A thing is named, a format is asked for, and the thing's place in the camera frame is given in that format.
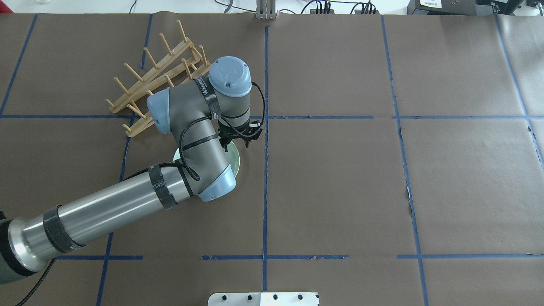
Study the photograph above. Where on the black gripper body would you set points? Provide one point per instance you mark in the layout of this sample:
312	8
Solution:
233	136

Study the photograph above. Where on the light green plate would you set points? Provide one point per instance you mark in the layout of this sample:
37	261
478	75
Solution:
231	154

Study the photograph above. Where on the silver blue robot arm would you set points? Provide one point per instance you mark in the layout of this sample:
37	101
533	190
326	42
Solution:
203	115

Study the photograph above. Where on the wooden plate rack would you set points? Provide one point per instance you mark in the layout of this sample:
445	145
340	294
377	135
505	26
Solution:
184	59

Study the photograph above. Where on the brown paper table cover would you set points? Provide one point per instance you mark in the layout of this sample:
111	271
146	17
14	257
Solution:
401	164

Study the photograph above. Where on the black computer box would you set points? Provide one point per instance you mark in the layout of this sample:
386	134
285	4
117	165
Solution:
452	7

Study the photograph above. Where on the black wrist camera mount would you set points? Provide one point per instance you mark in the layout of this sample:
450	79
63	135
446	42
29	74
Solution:
253	132

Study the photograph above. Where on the aluminium frame post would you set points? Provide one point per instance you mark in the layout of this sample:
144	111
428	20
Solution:
266	9

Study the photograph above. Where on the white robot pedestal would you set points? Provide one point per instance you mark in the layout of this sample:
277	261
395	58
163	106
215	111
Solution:
295	298

